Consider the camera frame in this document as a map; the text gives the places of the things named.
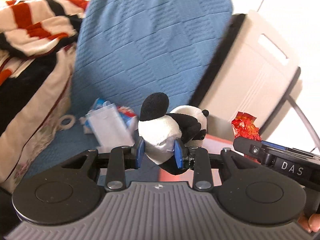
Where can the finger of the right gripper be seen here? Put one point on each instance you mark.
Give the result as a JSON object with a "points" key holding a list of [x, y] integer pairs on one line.
{"points": [[250, 148]]}

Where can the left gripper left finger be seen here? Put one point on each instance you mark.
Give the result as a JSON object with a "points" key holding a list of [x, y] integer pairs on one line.
{"points": [[123, 158]]}

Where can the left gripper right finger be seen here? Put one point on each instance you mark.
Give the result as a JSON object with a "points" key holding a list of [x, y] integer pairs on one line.
{"points": [[197, 159]]}

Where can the shiny red foil candy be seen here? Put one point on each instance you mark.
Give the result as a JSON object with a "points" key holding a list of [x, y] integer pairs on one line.
{"points": [[243, 126]]}

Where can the white face mask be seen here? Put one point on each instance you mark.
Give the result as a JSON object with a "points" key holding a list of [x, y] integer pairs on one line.
{"points": [[109, 128]]}

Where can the panda plush toy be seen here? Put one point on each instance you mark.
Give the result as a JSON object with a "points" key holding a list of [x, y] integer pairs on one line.
{"points": [[160, 130]]}

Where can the blue tissue pack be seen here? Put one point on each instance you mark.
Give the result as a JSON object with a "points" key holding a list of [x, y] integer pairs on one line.
{"points": [[127, 114]]}

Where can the person right hand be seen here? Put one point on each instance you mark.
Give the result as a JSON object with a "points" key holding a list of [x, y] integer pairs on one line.
{"points": [[311, 224]]}

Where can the pink cardboard box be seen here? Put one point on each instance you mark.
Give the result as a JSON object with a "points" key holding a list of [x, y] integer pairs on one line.
{"points": [[214, 146]]}

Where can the grey curved metal tube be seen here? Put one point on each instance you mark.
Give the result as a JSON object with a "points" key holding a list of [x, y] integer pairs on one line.
{"points": [[305, 121]]}

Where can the floral lace cushion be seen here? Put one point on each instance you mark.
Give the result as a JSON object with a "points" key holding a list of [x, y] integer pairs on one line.
{"points": [[34, 127]]}

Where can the blue quilted seat cushion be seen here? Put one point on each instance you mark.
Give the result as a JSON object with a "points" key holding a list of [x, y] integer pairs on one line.
{"points": [[129, 49]]}

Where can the striped red black blanket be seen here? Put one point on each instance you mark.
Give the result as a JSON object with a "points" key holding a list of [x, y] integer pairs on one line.
{"points": [[32, 32]]}

